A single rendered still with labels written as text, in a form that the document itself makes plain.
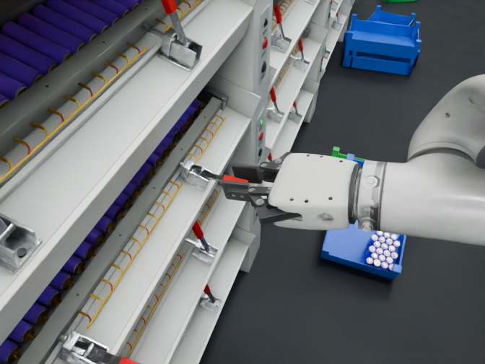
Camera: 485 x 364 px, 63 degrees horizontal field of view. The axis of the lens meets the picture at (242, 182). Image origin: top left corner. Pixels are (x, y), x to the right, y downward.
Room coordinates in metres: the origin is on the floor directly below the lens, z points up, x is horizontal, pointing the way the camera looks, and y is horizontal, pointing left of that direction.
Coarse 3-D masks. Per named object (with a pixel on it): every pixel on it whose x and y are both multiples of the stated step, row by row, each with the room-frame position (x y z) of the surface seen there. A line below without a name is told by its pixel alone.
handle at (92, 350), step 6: (90, 348) 0.15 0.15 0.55; (96, 348) 0.15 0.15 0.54; (90, 354) 0.15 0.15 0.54; (96, 354) 0.15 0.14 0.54; (102, 354) 0.15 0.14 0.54; (108, 354) 0.15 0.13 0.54; (102, 360) 0.14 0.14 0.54; (108, 360) 0.14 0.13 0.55; (114, 360) 0.14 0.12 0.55; (120, 360) 0.14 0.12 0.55; (126, 360) 0.14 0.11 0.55; (132, 360) 0.14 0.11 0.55
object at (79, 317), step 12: (216, 120) 0.53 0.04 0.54; (204, 132) 0.50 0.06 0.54; (192, 156) 0.45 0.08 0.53; (180, 168) 0.41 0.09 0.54; (156, 204) 0.35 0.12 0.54; (132, 240) 0.29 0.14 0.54; (108, 276) 0.24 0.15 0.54; (96, 288) 0.22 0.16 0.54; (84, 312) 0.19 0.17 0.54; (72, 324) 0.18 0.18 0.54; (60, 348) 0.16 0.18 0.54; (48, 360) 0.14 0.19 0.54
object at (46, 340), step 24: (192, 144) 0.45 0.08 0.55; (168, 168) 0.39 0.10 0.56; (144, 192) 0.35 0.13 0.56; (144, 216) 0.32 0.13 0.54; (120, 240) 0.27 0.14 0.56; (144, 240) 0.29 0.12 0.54; (96, 264) 0.24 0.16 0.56; (72, 288) 0.21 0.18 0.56; (72, 312) 0.18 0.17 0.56; (96, 312) 0.19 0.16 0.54; (48, 336) 0.16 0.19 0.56; (24, 360) 0.14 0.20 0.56
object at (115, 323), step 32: (224, 96) 0.57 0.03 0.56; (256, 96) 0.56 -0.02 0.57; (224, 128) 0.52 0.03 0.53; (192, 160) 0.44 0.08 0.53; (224, 160) 0.45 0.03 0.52; (192, 192) 0.38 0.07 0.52; (160, 224) 0.32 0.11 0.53; (192, 224) 0.34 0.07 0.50; (128, 256) 0.27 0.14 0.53; (160, 256) 0.28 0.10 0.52; (128, 288) 0.23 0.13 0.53; (96, 320) 0.19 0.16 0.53; (128, 320) 0.19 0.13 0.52
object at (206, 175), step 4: (204, 168) 0.40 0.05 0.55; (200, 172) 0.40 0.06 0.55; (204, 172) 0.40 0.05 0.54; (204, 176) 0.39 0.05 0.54; (208, 176) 0.39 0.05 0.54; (212, 176) 0.39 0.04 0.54; (216, 176) 0.39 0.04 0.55; (220, 176) 0.39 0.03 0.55; (224, 176) 0.39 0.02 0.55; (228, 176) 0.39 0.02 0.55; (232, 176) 0.39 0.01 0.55; (216, 180) 0.39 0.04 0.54; (220, 180) 0.39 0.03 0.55; (232, 180) 0.38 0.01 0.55; (236, 180) 0.38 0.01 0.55; (240, 180) 0.38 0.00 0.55; (244, 180) 0.38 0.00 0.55
